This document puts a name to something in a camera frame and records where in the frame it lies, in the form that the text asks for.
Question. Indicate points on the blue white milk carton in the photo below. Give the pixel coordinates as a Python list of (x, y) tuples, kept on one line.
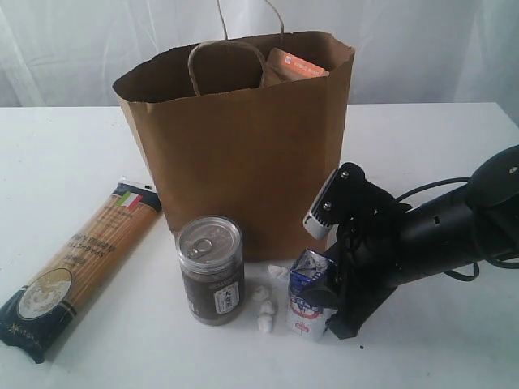
[(310, 305)]

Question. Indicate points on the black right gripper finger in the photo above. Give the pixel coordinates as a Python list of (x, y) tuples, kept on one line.
[(320, 296)]

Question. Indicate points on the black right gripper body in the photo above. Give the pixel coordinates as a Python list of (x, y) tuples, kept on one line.
[(363, 249)]

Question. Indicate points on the large brown paper bag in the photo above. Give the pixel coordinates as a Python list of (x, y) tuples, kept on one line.
[(218, 143)]

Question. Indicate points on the brown kraft pouch orange label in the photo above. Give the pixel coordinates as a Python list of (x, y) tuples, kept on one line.
[(286, 67)]

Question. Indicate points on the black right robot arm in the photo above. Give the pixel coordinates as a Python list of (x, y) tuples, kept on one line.
[(476, 221)]

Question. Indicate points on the spaghetti packet dark blue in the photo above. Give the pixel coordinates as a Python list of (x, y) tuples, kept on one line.
[(34, 317)]

